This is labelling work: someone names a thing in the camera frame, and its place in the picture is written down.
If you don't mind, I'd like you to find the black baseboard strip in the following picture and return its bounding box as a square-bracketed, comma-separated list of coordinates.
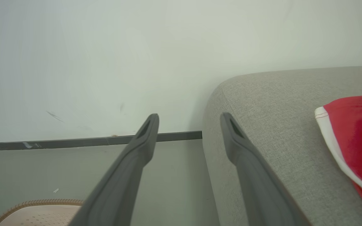
[0, 131, 203, 151]

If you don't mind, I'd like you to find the red and white cloth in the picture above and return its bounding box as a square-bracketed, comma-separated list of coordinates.
[315, 74, 362, 222]

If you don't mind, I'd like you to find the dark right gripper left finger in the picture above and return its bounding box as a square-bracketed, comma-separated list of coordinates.
[69, 114, 160, 226]

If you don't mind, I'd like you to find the white perforated laundry basket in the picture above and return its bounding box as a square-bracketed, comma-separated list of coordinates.
[0, 199, 84, 226]

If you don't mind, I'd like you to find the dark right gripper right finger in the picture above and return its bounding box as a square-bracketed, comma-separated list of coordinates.
[220, 112, 311, 226]

